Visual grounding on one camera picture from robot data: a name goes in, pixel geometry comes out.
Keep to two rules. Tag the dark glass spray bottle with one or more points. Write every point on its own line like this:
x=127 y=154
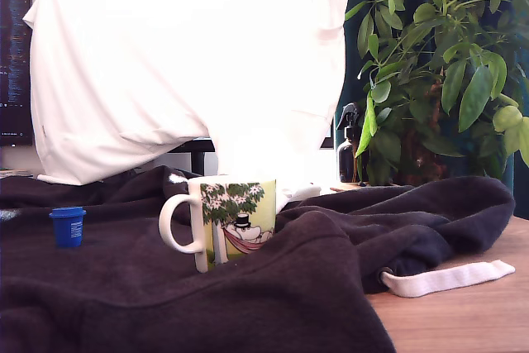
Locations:
x=349 y=154

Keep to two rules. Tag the green cartoon print mug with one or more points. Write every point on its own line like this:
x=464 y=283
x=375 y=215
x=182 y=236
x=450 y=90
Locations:
x=248 y=204

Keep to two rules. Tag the dark hooded sweatshirt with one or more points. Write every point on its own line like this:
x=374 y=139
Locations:
x=124 y=295

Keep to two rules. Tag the black monitor stand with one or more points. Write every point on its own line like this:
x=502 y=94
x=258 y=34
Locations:
x=198 y=152

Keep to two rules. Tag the green leafy houseplant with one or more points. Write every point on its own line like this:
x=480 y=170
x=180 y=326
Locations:
x=454 y=80

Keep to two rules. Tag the blue coffee capsule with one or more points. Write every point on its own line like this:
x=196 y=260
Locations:
x=68 y=229

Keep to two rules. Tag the cloth covered monitor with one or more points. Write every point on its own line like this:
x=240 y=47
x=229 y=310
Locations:
x=327 y=138

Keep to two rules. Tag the black computer monitor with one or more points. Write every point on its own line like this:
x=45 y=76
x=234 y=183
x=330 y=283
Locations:
x=14 y=59

